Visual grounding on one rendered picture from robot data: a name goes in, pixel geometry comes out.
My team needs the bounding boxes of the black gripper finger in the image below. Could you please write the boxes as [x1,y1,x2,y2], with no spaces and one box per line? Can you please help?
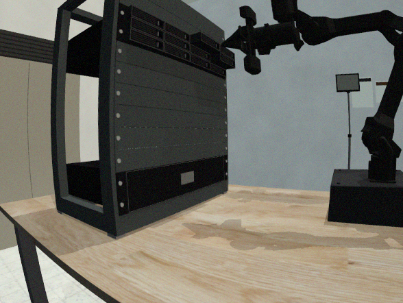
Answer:
[221,40,248,55]
[221,25,247,44]

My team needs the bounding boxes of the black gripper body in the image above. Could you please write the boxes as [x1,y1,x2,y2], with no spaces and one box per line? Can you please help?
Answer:
[239,5,277,75]

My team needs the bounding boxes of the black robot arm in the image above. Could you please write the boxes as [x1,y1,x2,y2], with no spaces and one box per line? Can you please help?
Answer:
[271,0,403,184]

